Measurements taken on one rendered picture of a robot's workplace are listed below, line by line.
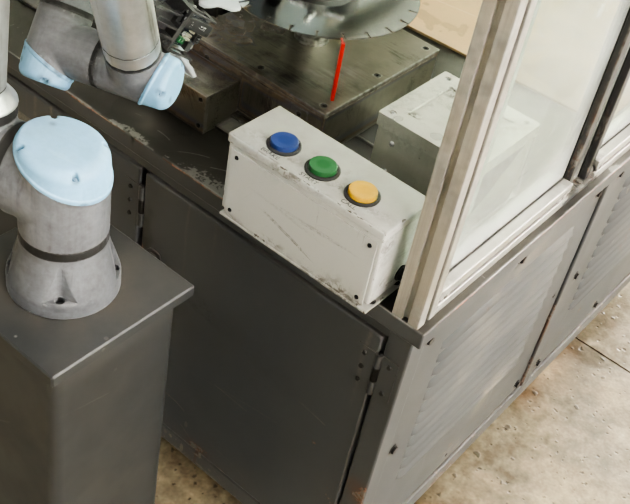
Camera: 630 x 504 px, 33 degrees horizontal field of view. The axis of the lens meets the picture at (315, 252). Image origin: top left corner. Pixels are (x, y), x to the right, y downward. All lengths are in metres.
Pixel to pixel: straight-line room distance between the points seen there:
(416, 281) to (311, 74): 0.45
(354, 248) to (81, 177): 0.38
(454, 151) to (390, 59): 0.54
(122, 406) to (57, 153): 0.42
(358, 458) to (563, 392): 0.90
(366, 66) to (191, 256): 0.43
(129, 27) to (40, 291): 0.35
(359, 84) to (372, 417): 0.53
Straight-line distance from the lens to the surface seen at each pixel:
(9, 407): 1.55
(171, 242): 1.80
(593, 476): 2.42
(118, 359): 1.48
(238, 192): 1.55
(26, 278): 1.41
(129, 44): 1.37
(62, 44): 1.49
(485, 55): 1.24
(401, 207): 1.43
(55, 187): 1.30
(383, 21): 1.73
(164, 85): 1.43
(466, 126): 1.29
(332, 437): 1.77
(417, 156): 1.59
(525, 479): 2.36
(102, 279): 1.42
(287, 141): 1.49
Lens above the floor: 1.78
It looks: 41 degrees down
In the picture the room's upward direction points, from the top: 12 degrees clockwise
